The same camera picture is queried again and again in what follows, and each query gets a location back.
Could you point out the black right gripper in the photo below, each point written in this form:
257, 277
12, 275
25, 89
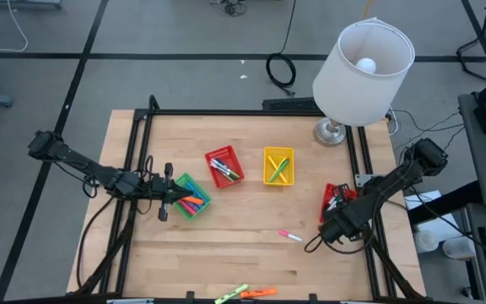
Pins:
340, 224

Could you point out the clear plastic container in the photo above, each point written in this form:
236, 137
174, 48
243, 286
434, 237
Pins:
458, 248

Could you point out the yellow marker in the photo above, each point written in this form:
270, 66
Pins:
273, 164
284, 165

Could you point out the green plastic basket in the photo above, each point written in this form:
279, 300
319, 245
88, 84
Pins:
184, 179

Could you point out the black power strip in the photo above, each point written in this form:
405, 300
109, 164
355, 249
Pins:
289, 104

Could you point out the pink-capped Expo marker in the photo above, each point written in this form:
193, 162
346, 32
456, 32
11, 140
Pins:
289, 235

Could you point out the red plastic basket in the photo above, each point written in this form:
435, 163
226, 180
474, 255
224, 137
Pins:
226, 153
325, 211

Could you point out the orange Sharpie highlighter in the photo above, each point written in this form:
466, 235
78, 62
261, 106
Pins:
258, 293
194, 200

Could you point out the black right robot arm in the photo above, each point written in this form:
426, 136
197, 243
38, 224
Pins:
395, 179

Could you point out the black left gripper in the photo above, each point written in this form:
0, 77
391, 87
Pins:
160, 190

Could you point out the green marker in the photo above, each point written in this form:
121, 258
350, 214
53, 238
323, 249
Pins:
277, 173

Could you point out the white-shade table lamp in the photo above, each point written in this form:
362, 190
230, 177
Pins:
352, 97

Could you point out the yellow-green highlighter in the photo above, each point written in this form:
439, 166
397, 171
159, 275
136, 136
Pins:
231, 294

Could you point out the green-capped Expo marker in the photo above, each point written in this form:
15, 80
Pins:
332, 204
234, 175

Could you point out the purple highlighter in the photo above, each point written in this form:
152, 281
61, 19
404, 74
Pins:
195, 207

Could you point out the yellow plastic basket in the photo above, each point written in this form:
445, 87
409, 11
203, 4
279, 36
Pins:
279, 151

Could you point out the white plastic cup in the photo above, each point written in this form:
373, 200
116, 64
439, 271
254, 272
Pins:
426, 240

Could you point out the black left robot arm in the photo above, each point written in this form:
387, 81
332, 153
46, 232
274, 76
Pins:
91, 169

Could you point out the blue-capped Expo marker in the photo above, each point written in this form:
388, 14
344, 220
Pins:
226, 169
219, 164

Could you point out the blue Sharpie highlighter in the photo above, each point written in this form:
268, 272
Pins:
192, 187
203, 195

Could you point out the white paper sheet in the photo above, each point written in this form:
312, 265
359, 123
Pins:
439, 228

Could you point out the black aluminium table frame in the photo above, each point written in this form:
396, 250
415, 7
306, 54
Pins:
243, 112

